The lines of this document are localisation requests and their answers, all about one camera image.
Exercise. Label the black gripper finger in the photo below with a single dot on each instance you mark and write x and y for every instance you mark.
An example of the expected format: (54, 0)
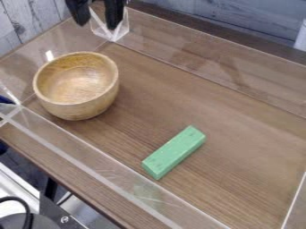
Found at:
(79, 10)
(114, 12)

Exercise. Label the grey metal bracket with screw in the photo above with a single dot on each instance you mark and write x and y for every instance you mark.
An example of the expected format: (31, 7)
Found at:
(59, 216)

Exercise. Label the brown wooden bowl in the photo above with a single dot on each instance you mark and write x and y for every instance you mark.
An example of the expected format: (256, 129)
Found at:
(77, 85)

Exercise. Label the black table leg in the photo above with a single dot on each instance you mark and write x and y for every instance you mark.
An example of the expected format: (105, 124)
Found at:
(51, 189)

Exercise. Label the white object at right edge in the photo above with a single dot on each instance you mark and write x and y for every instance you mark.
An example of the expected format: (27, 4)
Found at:
(301, 38)

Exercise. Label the green rectangular block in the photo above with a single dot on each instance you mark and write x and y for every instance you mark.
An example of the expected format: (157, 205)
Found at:
(177, 149)

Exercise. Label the clear acrylic tray walls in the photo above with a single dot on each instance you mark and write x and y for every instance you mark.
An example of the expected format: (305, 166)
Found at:
(182, 78)

